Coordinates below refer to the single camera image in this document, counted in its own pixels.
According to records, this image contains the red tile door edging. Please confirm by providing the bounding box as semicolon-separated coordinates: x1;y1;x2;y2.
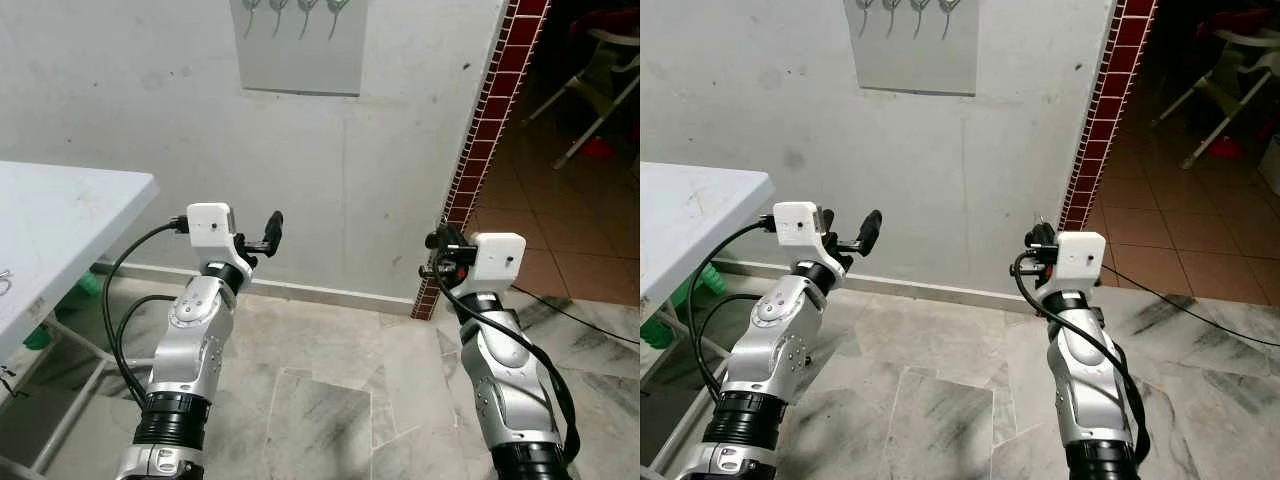
1055;0;1162;234
411;0;552;322

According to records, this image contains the green plastic stool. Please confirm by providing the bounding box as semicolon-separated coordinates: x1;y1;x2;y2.
640;262;728;350
24;270;103;352

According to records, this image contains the white folding table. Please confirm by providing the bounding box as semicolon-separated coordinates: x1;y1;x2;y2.
0;160;160;477
640;162;777;473

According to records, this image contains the white plastic chair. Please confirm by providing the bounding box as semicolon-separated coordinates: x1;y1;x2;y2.
1149;20;1280;171
524;25;641;171

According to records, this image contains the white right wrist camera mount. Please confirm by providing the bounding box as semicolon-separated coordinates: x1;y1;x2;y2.
1049;232;1107;297
469;233;528;299

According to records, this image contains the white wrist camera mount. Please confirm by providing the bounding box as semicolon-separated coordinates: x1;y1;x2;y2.
469;233;528;299
1049;232;1107;297
772;201;837;264
186;203;252;264

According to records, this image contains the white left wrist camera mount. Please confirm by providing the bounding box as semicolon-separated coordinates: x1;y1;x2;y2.
186;203;252;264
772;201;837;264

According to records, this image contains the black floor cable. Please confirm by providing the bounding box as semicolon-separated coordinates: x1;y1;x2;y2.
510;285;641;347
1100;262;1280;349

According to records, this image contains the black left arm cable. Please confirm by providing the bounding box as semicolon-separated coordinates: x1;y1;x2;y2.
687;214;781;403
101;214;193;407

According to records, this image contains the grey wall hook board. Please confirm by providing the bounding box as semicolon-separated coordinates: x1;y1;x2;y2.
845;0;982;98
230;0;372;98

